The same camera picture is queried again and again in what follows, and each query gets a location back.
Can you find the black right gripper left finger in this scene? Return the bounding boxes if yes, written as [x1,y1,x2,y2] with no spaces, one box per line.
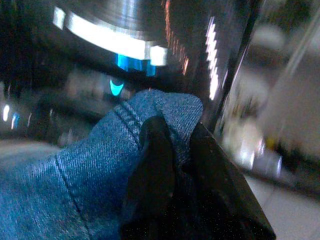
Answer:
[119,116,191,240]

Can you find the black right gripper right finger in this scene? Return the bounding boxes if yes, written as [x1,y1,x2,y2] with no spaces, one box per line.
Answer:
[174,121,277,240]

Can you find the blue denim jeans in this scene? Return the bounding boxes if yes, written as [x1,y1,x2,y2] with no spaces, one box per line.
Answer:
[0,89,204,240]

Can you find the black front-loading washing machine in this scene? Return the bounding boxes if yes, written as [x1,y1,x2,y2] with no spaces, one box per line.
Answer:
[0,0,266,141]

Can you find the silver washing machine control dial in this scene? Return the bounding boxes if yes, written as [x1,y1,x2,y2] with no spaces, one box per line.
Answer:
[52,0,169,67]

